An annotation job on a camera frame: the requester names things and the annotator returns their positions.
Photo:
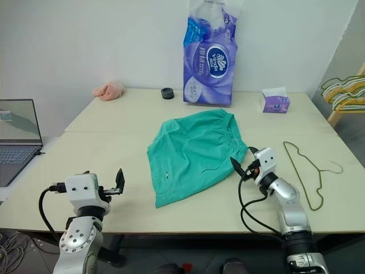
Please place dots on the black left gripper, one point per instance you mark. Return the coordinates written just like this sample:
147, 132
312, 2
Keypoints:
106, 197

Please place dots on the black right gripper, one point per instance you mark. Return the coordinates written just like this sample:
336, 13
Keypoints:
251, 171

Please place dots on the green shorts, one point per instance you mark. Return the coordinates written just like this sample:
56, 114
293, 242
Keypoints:
194, 154

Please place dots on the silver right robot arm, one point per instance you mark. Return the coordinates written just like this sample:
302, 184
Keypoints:
291, 208

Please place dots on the small purple tissue box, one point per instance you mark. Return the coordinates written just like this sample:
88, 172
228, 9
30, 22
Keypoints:
275, 104

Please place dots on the black table leg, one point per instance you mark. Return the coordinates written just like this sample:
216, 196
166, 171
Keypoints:
114, 251

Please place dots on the pink cloth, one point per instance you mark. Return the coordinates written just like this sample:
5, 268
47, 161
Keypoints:
109, 91

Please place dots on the grey laptop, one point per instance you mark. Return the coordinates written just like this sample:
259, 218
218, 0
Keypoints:
15, 154

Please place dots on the purple tissue multipack bag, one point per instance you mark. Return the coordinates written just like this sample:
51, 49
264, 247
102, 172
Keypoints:
211, 74

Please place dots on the stack of hangers on chair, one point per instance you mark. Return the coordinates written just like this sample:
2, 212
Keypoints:
338, 117

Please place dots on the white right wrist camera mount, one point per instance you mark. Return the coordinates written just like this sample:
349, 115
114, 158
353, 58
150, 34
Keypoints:
266, 162

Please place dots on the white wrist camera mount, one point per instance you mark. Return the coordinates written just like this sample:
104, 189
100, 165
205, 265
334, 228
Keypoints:
266, 162
81, 189

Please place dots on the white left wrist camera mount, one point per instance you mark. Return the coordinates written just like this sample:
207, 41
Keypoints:
81, 189

